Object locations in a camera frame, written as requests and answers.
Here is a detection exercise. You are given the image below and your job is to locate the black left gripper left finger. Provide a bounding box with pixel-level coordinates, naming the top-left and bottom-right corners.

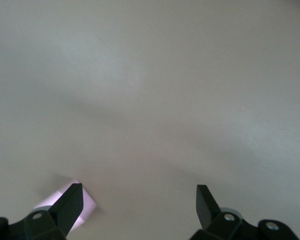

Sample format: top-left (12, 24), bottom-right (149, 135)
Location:
top-left (0, 183), bottom-right (85, 240)

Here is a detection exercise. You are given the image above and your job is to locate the brown table cover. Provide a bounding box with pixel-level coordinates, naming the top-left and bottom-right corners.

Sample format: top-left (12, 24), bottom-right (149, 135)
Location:
top-left (0, 0), bottom-right (300, 240)

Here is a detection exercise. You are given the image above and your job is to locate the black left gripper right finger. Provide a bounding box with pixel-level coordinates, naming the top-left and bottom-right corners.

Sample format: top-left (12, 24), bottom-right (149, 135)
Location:
top-left (189, 184), bottom-right (300, 240)

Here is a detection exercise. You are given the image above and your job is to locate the pink foam block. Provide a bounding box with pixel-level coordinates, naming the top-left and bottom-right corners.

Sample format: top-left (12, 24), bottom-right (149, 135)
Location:
top-left (32, 178), bottom-right (98, 231)

